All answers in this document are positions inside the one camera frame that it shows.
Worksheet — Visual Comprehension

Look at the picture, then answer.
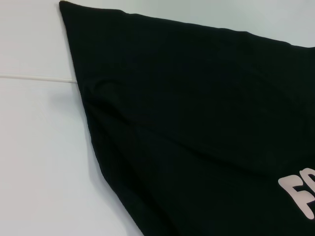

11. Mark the black shirt with FREE print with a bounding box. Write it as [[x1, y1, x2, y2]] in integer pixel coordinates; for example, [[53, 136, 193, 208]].
[[59, 0, 315, 236]]

